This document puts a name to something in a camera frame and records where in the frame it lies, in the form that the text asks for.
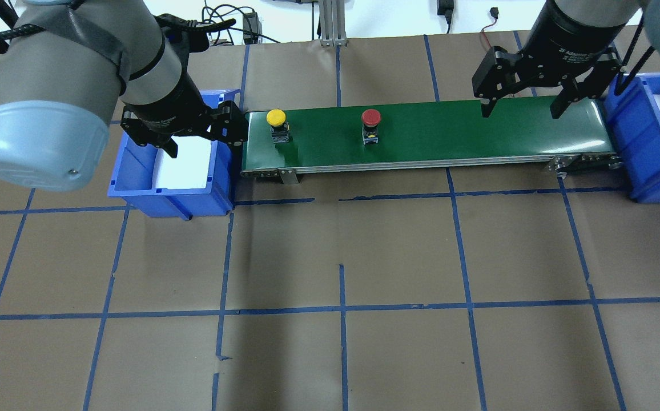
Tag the blue bin with foam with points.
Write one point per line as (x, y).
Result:
(131, 181)

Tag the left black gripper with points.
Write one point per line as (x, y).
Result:
(165, 107)

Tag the yellow push button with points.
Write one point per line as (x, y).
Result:
(279, 127)

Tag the aluminium frame post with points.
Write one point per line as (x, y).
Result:
(332, 24)

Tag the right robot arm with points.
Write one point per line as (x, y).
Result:
(579, 46)

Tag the green conveyor belt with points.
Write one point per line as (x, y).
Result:
(432, 134)

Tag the black power adapter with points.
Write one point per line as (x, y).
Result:
(251, 28)

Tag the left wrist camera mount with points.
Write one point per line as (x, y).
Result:
(190, 36)

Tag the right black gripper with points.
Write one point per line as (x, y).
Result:
(571, 35)

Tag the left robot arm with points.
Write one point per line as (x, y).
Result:
(65, 65)

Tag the red push button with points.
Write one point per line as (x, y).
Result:
(370, 119)

